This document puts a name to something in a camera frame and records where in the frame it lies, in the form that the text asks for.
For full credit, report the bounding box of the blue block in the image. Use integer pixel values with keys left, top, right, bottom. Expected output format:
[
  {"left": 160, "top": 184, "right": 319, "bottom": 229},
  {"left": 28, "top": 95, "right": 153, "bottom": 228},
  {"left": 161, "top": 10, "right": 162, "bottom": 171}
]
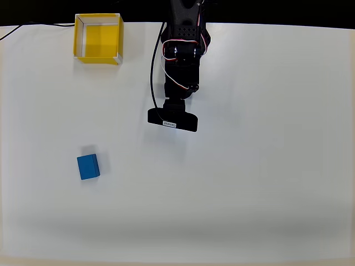
[{"left": 77, "top": 153, "right": 100, "bottom": 181}]

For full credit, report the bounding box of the yellow open box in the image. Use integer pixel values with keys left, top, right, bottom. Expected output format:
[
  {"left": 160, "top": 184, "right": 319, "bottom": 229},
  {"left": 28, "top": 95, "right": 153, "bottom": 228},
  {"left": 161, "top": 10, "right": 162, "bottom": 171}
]
[{"left": 73, "top": 13, "right": 124, "bottom": 67}]

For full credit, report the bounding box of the red white servo wire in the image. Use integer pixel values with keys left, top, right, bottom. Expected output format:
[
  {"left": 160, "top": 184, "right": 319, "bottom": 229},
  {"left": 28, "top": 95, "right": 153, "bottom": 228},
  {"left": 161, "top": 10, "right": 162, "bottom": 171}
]
[{"left": 160, "top": 0, "right": 209, "bottom": 92}]

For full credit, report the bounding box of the black camera cable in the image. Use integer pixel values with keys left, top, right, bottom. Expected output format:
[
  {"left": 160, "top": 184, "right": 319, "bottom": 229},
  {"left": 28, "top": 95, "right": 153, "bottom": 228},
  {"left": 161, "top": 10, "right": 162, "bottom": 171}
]
[{"left": 150, "top": 21, "right": 168, "bottom": 123}]

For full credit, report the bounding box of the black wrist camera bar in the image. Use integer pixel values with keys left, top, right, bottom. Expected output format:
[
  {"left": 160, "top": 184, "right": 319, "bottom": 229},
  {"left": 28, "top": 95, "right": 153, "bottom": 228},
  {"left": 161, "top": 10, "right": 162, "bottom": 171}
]
[{"left": 147, "top": 107, "right": 199, "bottom": 133}]

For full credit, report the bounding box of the thin black table cable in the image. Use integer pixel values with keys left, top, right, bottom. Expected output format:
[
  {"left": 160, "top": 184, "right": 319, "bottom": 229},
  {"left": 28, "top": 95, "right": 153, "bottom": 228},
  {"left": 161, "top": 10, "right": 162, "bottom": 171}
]
[{"left": 0, "top": 22, "right": 76, "bottom": 41}]

